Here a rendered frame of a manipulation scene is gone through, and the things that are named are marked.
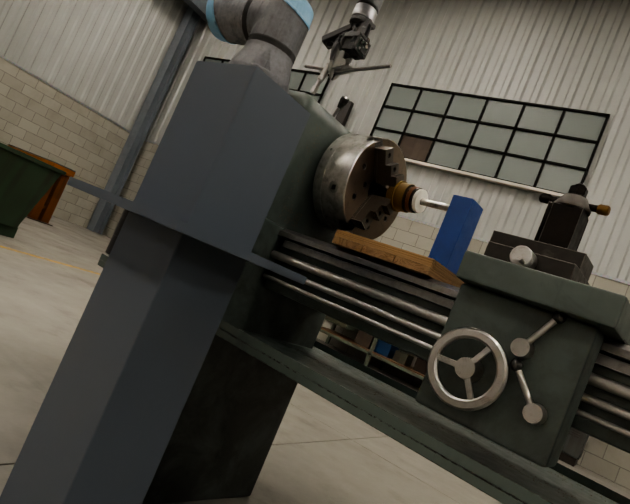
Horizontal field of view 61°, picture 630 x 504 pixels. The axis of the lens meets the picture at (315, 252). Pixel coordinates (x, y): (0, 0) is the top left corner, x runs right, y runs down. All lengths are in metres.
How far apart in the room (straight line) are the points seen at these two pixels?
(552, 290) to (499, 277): 0.10
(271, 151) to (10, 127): 10.92
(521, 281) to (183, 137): 0.75
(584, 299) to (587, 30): 8.93
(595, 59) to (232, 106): 8.66
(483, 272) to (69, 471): 0.89
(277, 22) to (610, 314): 0.88
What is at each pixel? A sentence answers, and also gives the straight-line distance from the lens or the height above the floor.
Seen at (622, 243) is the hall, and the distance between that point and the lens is 8.34.
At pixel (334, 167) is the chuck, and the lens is 1.56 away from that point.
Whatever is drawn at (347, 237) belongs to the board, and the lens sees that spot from 1.41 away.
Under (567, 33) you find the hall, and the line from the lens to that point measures 9.89.
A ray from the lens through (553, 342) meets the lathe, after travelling 1.08.
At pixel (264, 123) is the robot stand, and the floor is 1.01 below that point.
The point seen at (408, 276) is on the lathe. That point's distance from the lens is 1.31.
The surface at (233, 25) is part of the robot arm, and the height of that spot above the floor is 1.22.
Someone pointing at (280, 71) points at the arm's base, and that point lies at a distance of 1.24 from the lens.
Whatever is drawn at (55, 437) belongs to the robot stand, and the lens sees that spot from 1.26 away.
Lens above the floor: 0.73
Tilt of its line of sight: 4 degrees up
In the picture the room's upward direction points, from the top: 23 degrees clockwise
